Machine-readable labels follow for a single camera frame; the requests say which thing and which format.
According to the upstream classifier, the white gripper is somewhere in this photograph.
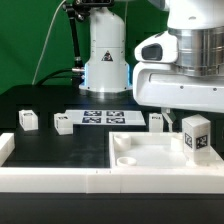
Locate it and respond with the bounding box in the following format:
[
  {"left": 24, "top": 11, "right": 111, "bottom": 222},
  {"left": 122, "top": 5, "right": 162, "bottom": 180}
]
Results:
[{"left": 133, "top": 30, "right": 224, "bottom": 132}]

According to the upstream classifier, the white square tabletop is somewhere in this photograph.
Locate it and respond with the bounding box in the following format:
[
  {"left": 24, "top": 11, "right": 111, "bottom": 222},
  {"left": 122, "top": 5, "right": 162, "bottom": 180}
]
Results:
[{"left": 109, "top": 132, "right": 219, "bottom": 169}]

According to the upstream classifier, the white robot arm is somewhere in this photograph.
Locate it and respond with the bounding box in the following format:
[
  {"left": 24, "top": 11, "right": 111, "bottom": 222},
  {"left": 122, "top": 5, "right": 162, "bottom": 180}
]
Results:
[{"left": 81, "top": 0, "right": 224, "bottom": 113}]

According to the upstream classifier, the white U-shaped obstacle fence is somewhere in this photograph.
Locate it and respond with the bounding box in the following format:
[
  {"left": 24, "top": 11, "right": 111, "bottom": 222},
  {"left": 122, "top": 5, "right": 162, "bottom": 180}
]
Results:
[{"left": 0, "top": 133, "right": 224, "bottom": 194}]

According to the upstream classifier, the white plate with AprilTags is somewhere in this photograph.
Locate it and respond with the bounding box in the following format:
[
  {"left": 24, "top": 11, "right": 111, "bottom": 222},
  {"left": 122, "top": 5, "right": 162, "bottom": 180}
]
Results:
[{"left": 65, "top": 110, "right": 145, "bottom": 126}]

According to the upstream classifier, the black cable bundle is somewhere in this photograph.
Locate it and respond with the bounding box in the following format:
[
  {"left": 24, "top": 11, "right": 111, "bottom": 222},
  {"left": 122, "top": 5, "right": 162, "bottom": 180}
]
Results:
[{"left": 35, "top": 67, "right": 84, "bottom": 87}]

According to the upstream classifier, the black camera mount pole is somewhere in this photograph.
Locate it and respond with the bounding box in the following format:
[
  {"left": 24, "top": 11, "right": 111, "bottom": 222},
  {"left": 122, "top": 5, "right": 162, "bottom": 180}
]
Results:
[{"left": 63, "top": 3, "right": 84, "bottom": 88}]

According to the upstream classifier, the grey cable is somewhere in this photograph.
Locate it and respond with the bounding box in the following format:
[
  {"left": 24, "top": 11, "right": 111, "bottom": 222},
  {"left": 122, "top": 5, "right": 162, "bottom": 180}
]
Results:
[{"left": 31, "top": 0, "right": 68, "bottom": 86}]

